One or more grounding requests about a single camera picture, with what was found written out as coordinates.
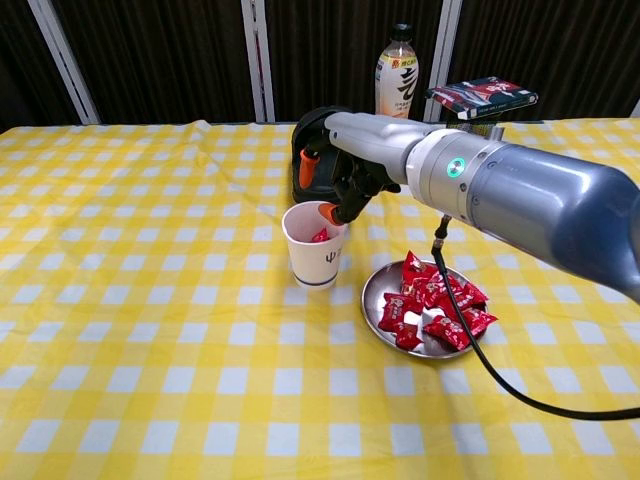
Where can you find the round metal plate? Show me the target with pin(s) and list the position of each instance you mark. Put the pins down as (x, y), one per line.
(380, 295)

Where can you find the orange drink plastic bottle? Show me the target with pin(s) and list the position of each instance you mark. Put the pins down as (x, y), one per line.
(397, 75)

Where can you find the black rubber slipper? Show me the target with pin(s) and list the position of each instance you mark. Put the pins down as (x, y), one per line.
(309, 120)

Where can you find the red black book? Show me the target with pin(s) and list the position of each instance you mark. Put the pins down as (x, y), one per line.
(480, 92)

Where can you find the yellow white checkered tablecloth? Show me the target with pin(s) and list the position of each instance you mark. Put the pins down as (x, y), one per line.
(150, 300)

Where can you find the white paper cup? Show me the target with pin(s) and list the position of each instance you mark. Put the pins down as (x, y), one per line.
(315, 265)

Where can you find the aluminium frame post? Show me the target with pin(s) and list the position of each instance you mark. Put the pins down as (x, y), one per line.
(260, 65)
(65, 65)
(442, 60)
(636, 109)

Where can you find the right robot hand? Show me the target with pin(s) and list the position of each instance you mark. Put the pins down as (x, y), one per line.
(370, 140)

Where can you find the black mesh pen holder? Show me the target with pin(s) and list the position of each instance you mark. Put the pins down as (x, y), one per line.
(470, 125)

